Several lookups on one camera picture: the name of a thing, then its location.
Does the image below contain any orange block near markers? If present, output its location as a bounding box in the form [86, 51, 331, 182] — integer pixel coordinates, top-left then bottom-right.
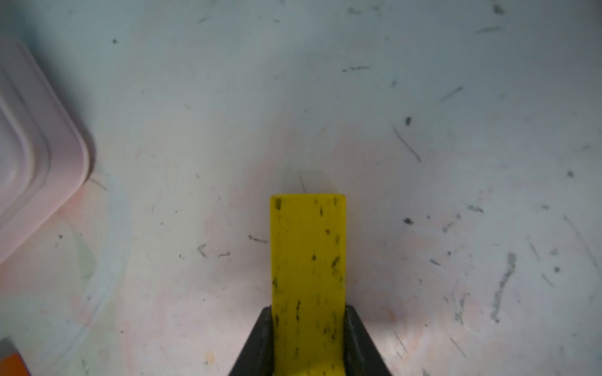
[0, 338, 31, 376]

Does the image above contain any yellow block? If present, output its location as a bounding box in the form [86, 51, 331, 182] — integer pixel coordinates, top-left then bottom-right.
[270, 194, 346, 375]

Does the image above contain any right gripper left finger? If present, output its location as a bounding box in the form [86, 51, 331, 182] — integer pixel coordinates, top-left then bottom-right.
[229, 306, 274, 376]

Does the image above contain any pink pencil case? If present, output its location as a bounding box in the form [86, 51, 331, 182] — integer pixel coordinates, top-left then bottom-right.
[1, 36, 90, 261]

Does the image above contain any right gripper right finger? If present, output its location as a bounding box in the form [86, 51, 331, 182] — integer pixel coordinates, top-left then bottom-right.
[343, 305, 392, 376]

